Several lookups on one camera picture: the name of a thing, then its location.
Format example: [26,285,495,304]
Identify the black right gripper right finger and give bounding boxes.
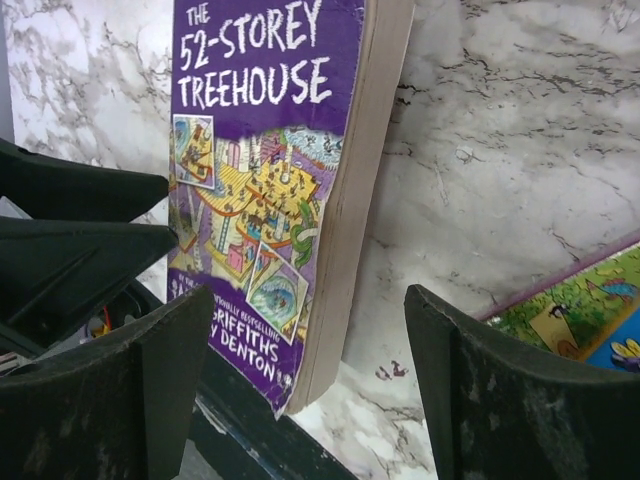
[404,285,639,479]

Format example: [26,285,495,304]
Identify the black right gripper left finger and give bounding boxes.
[1,287,214,479]

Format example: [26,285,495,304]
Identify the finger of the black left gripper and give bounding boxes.
[1,217,177,350]
[1,140,168,222]

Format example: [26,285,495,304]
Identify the purple 52-Storey Treehouse book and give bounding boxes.
[167,1,414,415]

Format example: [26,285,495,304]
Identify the purple green bottom book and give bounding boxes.
[486,241,639,374]

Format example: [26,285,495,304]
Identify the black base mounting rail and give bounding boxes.
[189,350,355,480]

